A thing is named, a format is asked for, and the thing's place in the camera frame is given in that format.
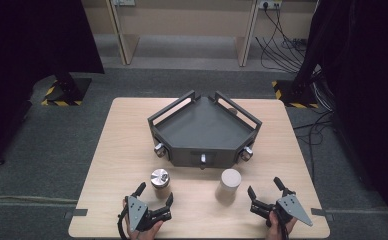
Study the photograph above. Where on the person's left hand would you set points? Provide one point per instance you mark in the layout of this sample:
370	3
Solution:
145	233

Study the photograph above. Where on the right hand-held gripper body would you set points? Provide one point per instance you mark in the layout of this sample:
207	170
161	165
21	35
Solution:
294	208

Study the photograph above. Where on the black curtain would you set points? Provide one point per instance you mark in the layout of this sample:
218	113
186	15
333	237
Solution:
365	83
32	50

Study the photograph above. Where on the glass jar with silver lid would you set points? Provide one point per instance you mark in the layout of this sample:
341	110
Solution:
160	180

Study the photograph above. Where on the small brown round object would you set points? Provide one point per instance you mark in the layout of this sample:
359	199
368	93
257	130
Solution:
232	111

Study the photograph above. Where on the black table edge bracket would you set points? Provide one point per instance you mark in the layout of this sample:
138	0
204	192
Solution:
320	212
78	212

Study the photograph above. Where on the white wall socket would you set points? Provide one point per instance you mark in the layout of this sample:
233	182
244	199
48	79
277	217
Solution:
123	2
270	4

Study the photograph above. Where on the dark grey corner rack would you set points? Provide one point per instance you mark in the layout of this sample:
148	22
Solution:
205	128

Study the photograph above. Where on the white cylindrical cup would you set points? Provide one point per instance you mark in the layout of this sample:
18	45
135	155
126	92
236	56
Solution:
229	181

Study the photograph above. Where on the black stand base striped edge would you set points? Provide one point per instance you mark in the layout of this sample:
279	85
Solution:
295	95
72	90

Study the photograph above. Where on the beige wooden panel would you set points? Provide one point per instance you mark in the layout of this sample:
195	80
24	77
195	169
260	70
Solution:
245	43
123	40

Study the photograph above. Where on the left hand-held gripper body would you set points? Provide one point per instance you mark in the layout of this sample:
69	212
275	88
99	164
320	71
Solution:
136	211

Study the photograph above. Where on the person's right hand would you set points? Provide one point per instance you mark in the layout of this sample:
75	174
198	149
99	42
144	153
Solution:
275	230

